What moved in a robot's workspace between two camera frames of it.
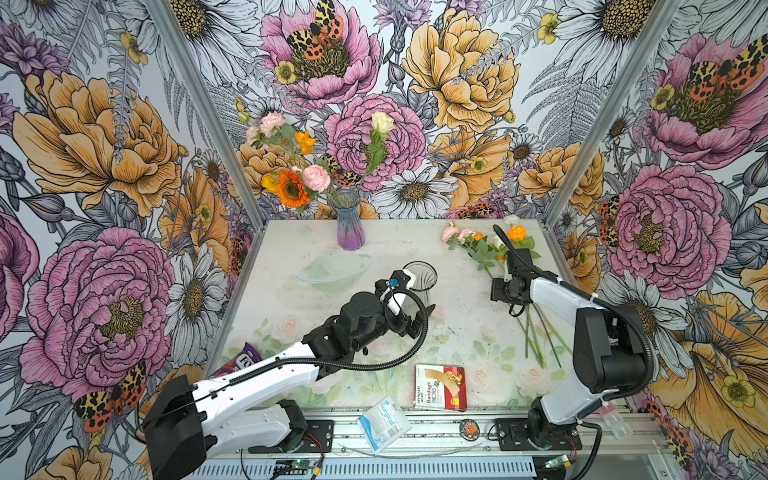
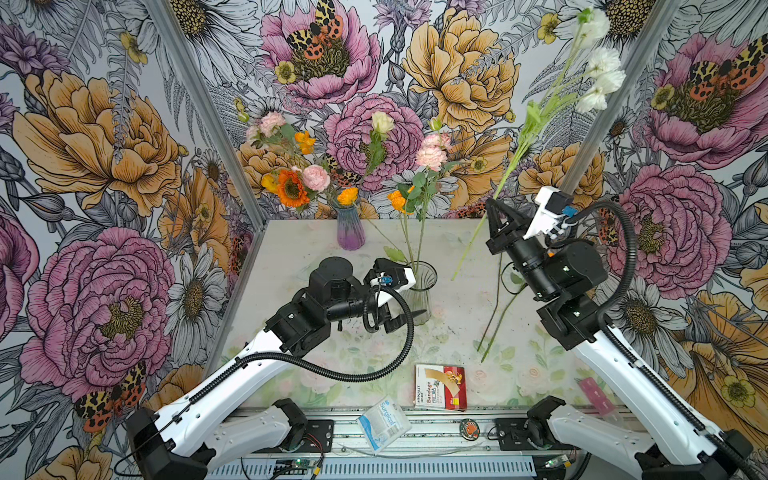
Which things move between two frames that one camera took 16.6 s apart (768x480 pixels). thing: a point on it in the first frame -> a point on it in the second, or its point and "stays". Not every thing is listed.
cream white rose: [382, 124] stays
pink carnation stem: [483, 254] -> [432, 154]
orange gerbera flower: [291, 189] stays
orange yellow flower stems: [536, 325] -> [411, 223]
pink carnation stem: [272, 129] stays
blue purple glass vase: [350, 230] stays
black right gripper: [496, 293] -> [502, 236]
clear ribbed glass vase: [422, 286] stays
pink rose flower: [316, 178] stays
